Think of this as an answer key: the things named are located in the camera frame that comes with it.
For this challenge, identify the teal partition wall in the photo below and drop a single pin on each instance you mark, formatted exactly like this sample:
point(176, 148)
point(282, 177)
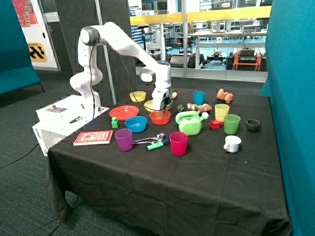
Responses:
point(290, 49)

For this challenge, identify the orange plastic plate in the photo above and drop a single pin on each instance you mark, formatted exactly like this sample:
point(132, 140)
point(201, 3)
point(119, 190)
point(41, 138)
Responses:
point(124, 112)

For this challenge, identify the yellow plastic plate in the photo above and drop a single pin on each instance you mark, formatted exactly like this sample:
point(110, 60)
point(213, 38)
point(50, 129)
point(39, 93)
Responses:
point(149, 106)

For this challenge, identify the blue plastic bowl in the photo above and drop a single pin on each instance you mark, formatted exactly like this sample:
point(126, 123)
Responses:
point(136, 124)

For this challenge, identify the green plastic cup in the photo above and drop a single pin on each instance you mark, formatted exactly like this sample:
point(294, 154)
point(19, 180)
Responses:
point(231, 124)

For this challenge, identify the blue plastic cup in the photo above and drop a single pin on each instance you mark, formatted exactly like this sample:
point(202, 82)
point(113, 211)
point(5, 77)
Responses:
point(199, 97)

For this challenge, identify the green toy watering can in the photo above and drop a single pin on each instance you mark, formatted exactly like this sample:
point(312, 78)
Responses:
point(189, 122)

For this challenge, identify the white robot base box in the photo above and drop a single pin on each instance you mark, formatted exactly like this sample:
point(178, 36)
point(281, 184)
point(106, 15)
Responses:
point(54, 126)

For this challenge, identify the teal sofa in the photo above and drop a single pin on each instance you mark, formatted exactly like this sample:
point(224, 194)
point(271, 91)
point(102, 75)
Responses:
point(16, 70)

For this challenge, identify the white ceramic mug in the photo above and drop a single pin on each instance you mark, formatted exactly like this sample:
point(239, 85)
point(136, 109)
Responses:
point(232, 143)

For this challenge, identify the red toy block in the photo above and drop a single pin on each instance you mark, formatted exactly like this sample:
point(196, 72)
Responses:
point(215, 124)

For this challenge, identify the green highlighter marker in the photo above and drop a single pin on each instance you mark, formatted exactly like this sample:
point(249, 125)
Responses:
point(158, 145)

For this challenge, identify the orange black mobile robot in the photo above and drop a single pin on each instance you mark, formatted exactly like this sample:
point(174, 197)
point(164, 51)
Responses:
point(247, 59)

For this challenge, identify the red poster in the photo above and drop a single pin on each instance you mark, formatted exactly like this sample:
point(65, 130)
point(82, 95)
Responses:
point(25, 13)

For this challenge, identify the black small cup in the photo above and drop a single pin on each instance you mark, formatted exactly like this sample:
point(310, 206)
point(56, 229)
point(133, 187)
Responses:
point(253, 125)

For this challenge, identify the purple plastic cup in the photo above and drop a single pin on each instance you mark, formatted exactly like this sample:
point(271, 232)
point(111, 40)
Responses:
point(124, 139)

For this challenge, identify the red book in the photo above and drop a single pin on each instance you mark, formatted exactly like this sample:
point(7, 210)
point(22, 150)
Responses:
point(93, 138)

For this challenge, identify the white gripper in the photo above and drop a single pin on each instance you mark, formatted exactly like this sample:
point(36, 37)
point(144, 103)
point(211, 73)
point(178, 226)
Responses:
point(162, 99)

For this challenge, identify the green toy block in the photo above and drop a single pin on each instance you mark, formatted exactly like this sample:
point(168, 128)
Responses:
point(114, 122)

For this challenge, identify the black marker pen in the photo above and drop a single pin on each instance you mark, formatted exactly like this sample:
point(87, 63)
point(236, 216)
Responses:
point(76, 119)

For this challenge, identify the orange plastic bowl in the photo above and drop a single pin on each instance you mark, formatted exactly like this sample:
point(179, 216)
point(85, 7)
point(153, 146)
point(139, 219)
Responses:
point(160, 119)

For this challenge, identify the orange plush teddy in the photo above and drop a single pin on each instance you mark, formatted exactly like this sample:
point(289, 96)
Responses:
point(224, 96)

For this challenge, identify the yellow plastic bowl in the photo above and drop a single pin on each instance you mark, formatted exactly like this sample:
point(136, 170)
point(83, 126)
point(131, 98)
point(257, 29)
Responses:
point(137, 96)

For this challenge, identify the metal spoon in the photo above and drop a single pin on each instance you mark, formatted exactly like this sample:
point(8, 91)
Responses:
point(146, 142)
point(155, 138)

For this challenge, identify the pink plastic cup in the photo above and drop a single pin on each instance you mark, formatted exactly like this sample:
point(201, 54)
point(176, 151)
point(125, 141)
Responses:
point(178, 142)

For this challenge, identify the green toy pepper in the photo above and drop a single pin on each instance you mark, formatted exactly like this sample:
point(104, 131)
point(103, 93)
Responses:
point(180, 108)

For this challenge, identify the yellow plastic cup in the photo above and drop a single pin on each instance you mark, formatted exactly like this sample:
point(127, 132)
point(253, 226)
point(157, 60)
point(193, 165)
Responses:
point(221, 110)

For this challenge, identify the brown white plush dog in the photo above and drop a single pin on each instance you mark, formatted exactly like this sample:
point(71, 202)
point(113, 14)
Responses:
point(199, 108)

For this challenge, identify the black tablecloth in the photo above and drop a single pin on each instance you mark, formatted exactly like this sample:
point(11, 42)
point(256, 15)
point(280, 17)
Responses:
point(206, 192)

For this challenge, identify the yellow black sign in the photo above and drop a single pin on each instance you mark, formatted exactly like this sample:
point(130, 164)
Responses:
point(37, 52)

